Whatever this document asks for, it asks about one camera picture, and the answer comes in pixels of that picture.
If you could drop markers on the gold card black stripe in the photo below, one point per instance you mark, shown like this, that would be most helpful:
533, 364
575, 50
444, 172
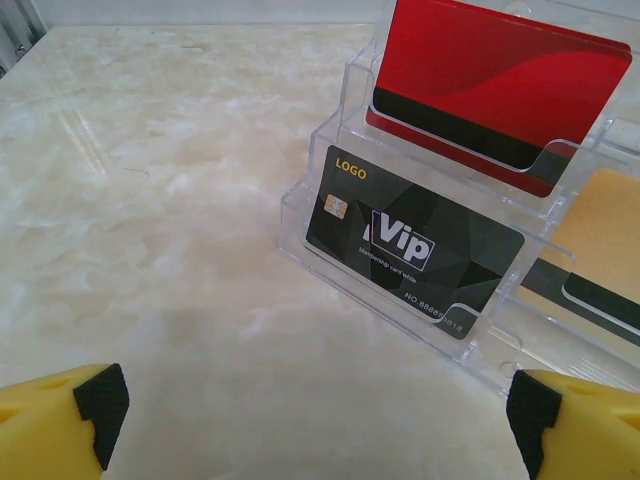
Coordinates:
600, 225

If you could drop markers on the red card black stripe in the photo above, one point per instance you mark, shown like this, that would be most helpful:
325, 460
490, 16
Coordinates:
475, 60

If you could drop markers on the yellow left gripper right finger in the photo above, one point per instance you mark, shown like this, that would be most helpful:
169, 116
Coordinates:
590, 435

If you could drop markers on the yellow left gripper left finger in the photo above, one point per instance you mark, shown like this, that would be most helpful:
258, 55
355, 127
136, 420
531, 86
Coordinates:
40, 435

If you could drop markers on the aluminium side rail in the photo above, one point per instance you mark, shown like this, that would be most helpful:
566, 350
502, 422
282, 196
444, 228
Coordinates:
20, 25

